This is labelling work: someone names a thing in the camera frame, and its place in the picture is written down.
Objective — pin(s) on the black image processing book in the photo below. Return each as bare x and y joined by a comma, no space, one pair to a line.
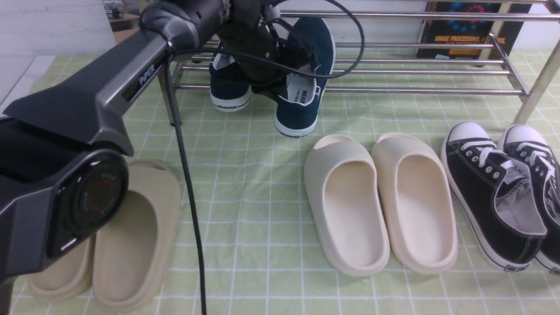
462,31

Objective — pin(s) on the black canvas sneaker right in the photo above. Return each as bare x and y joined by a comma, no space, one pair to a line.
525,144

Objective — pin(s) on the tan slide slipper left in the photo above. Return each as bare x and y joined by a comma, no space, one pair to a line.
67,277

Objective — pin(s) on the silver metal shoe rack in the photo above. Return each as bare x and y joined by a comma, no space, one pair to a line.
492,54

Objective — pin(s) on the tan slide slipper right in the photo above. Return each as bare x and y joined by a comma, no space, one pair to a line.
133,249

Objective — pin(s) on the navy slip-on shoe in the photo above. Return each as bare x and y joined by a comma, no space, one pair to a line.
299,97
227,97

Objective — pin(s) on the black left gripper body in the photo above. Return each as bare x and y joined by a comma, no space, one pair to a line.
264,47

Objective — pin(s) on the cream slide slipper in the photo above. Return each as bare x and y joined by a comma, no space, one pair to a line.
340,179
416,203

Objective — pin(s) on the tan slide slipper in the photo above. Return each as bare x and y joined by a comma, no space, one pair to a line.
67,277
133,249

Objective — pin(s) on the cream slide slipper left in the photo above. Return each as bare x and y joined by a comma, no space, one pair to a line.
340,179

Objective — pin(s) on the black canvas sneaker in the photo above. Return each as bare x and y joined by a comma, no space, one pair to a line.
525,144
496,194

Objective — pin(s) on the cream slide slipper right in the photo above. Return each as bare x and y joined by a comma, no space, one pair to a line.
416,203

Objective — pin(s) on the black canvas sneaker left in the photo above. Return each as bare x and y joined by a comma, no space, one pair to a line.
496,194

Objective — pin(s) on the black grey robot left arm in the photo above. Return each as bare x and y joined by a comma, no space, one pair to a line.
63,172

